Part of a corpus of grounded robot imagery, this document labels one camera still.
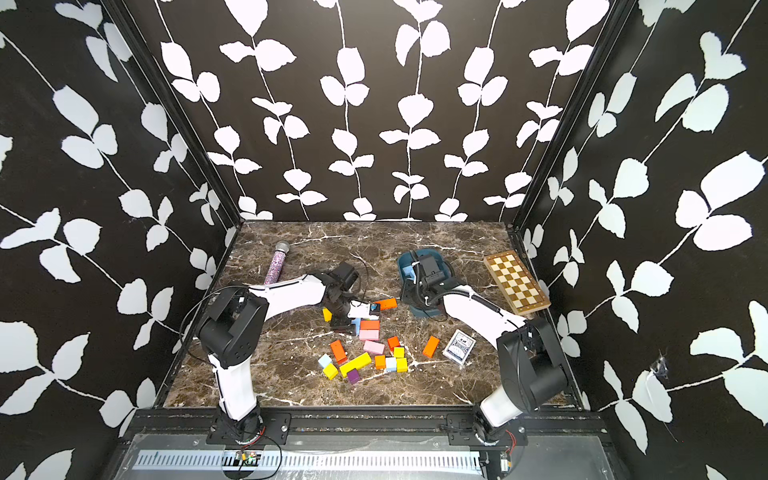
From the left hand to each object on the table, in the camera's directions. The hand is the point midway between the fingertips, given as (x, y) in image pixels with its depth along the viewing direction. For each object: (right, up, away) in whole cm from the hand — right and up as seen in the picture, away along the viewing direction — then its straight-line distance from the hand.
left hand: (356, 315), depth 94 cm
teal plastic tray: (+16, +17, +10) cm, 26 cm away
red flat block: (+5, -2, -4) cm, 7 cm away
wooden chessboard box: (+54, +10, +7) cm, 56 cm away
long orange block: (+11, +3, +4) cm, 12 cm away
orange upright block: (-4, -9, -8) cm, 13 cm away
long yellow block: (+1, -12, -10) cm, 15 cm away
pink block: (+6, -8, -6) cm, 12 cm away
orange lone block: (+23, -8, -6) cm, 25 cm away
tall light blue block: (0, -1, -4) cm, 4 cm away
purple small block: (+1, -14, -13) cm, 19 cm away
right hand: (+14, +9, -5) cm, 17 cm away
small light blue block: (-8, -11, -10) cm, 17 cm away
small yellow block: (-6, -13, -12) cm, 19 cm away
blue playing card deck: (+32, -8, -6) cm, 33 cm away
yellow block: (-9, 0, -2) cm, 9 cm away
